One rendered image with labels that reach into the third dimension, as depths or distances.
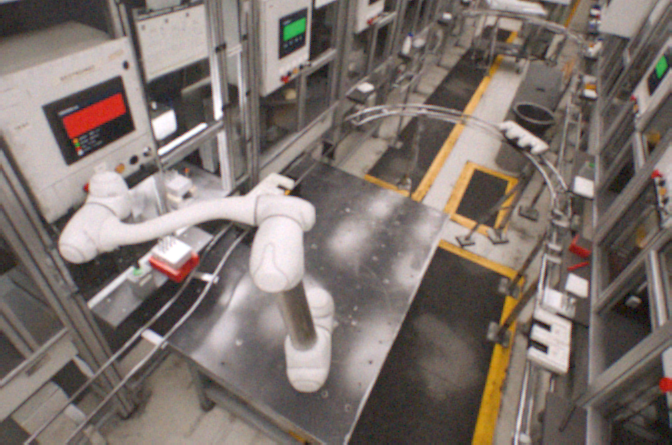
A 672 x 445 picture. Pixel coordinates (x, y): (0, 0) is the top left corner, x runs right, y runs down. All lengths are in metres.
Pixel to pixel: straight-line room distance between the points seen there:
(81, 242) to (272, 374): 0.93
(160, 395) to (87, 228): 1.47
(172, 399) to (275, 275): 1.59
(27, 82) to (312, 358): 1.20
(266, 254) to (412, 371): 1.73
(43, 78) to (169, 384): 1.80
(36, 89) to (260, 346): 1.24
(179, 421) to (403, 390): 1.23
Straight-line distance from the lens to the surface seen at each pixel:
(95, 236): 1.31
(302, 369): 1.58
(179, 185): 2.07
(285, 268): 1.10
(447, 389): 2.69
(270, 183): 2.28
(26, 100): 1.33
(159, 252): 1.80
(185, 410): 2.55
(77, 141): 1.41
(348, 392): 1.81
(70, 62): 1.36
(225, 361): 1.86
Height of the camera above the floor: 2.34
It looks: 41 degrees down
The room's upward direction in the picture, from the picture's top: 8 degrees clockwise
